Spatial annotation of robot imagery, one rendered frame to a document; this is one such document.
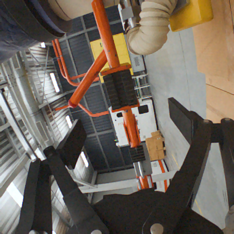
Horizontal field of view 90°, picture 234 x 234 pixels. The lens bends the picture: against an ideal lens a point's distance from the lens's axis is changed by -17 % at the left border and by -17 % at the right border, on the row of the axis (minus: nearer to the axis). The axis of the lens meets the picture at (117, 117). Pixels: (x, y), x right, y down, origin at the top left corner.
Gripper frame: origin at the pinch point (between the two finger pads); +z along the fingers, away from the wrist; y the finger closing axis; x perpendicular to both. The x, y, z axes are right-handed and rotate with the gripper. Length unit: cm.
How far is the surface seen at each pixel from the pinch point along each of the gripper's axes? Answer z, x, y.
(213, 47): 22.6, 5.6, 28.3
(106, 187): 191, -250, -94
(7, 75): 192, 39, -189
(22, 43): 10.5, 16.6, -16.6
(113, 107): 8.8, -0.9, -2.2
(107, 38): 10.6, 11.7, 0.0
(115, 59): 10.8, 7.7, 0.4
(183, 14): 3.2, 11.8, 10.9
